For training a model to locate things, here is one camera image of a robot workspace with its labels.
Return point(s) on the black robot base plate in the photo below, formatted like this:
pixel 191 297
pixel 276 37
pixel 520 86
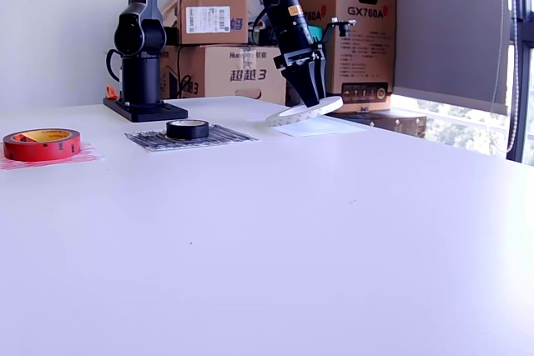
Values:
pixel 137 113

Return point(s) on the red scribbled paper sheet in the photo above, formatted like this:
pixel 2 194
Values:
pixel 89 156

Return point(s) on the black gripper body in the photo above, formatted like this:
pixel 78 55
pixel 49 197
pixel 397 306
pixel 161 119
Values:
pixel 298 56

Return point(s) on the red tape roll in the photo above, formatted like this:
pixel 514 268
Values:
pixel 41 151

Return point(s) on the tall GX760A cardboard box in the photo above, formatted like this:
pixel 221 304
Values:
pixel 367 60

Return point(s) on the orange black clamp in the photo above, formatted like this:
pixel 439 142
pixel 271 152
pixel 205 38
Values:
pixel 110 92

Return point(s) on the gray roller blind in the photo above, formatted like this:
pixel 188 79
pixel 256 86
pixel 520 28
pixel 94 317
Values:
pixel 450 31

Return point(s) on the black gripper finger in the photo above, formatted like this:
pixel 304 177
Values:
pixel 320 78
pixel 304 85

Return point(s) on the large white tape roll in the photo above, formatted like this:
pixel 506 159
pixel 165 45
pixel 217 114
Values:
pixel 292 115

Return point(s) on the small wrist camera on bracket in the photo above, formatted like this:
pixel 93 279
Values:
pixel 344 27

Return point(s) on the small black tape roll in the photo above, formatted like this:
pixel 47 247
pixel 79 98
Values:
pixel 187 133

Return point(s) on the gray black Piper robot arm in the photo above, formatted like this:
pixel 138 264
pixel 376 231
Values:
pixel 139 76

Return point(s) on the large brown cardboard box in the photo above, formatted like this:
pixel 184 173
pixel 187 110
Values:
pixel 246 76

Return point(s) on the black scribbled paper sheet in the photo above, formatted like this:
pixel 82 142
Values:
pixel 146 141

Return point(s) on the blank white paper sheet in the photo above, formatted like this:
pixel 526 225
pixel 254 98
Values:
pixel 317 127

